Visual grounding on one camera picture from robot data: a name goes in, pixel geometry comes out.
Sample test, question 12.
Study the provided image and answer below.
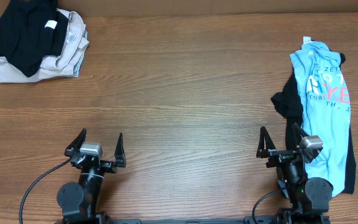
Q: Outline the black garment on right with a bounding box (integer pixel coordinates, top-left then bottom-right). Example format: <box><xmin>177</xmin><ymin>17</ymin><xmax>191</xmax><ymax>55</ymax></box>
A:
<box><xmin>270</xmin><ymin>70</ymin><xmax>357</xmax><ymax>194</ymax></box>

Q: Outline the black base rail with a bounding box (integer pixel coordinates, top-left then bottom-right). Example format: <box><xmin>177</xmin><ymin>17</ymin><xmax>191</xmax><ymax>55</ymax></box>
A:
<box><xmin>54</xmin><ymin>214</ymin><xmax>332</xmax><ymax>224</ymax></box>

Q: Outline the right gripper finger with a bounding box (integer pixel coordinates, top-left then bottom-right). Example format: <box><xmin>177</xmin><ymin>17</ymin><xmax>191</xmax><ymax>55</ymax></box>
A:
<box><xmin>292</xmin><ymin>123</ymin><xmax>308</xmax><ymax>146</ymax></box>
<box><xmin>256</xmin><ymin>126</ymin><xmax>277</xmax><ymax>158</ymax></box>

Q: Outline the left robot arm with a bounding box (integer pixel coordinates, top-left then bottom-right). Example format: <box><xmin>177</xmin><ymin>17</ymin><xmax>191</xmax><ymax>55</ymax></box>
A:
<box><xmin>57</xmin><ymin>129</ymin><xmax>126</xmax><ymax>223</ymax></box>

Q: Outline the folded grey garment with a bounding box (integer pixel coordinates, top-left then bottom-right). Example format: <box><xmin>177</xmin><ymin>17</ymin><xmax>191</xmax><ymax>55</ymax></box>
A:
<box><xmin>72</xmin><ymin>30</ymin><xmax>90</xmax><ymax>78</ymax></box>

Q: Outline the folded black garment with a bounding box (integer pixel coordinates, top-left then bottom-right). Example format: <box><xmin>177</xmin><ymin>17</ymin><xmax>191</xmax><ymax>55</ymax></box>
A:
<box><xmin>0</xmin><ymin>0</ymin><xmax>68</xmax><ymax>77</ymax></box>

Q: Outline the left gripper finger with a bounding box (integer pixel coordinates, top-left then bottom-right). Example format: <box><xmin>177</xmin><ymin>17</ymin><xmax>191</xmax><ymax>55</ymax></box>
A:
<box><xmin>64</xmin><ymin>128</ymin><xmax>86</xmax><ymax>157</ymax></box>
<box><xmin>114</xmin><ymin>133</ymin><xmax>126</xmax><ymax>167</ymax></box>

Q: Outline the folded beige garment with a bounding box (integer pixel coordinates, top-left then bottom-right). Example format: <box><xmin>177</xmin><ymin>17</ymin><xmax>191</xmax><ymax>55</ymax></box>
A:
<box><xmin>0</xmin><ymin>9</ymin><xmax>86</xmax><ymax>83</ymax></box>

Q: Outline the light blue printed t-shirt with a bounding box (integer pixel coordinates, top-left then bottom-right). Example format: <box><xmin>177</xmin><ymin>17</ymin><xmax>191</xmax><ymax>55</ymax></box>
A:
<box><xmin>290</xmin><ymin>36</ymin><xmax>351</xmax><ymax>197</ymax></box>

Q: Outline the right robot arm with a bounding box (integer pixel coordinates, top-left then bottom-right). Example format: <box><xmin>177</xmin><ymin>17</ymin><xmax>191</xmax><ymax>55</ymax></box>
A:
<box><xmin>252</xmin><ymin>124</ymin><xmax>333</xmax><ymax>224</ymax></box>

